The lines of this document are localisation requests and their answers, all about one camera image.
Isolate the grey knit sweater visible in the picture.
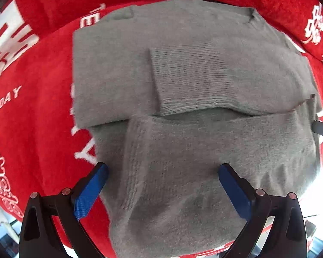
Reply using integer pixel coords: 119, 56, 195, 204
73, 0, 322, 257

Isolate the red bedspread white lettering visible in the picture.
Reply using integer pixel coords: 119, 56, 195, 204
0, 0, 323, 258

